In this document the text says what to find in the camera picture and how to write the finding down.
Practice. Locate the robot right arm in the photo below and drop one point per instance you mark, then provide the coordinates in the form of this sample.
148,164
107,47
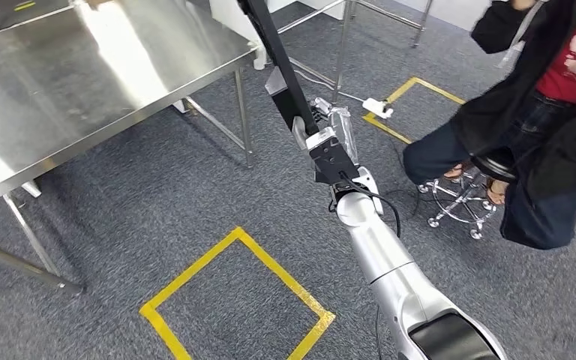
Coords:
387,248

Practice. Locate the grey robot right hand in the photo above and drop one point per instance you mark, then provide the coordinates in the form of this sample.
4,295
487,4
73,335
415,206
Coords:
345,131

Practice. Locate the yellow floor tape square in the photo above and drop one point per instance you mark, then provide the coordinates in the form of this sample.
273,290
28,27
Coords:
278,269
437,89

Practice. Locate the black stool with chrome base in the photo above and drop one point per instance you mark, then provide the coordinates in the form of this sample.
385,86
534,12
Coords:
492,166

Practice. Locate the white power strip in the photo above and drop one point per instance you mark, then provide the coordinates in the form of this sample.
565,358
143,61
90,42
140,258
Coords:
377,108

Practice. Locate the person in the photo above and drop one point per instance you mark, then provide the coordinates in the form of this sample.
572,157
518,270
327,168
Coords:
516,114

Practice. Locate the stainless steel workbench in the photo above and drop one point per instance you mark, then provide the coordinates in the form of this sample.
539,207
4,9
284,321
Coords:
94,74

